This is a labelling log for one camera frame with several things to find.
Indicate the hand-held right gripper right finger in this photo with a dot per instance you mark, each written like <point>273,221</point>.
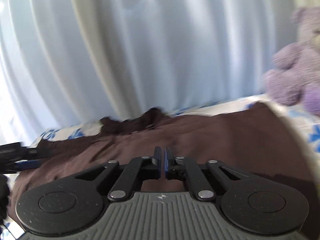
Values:
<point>167,162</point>

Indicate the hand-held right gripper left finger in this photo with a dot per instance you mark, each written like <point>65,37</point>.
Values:
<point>158,160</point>

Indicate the brown jacket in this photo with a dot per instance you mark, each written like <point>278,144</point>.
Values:
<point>200,140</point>

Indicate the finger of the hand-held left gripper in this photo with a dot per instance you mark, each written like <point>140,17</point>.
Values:
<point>27,164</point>
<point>38,151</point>

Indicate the blue floral bed sheet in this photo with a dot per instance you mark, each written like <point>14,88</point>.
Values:
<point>62,133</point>

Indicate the white curtain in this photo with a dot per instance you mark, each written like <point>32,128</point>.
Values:
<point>150,42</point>

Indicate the purple teddy bear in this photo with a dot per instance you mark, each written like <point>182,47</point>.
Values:
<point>295,62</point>

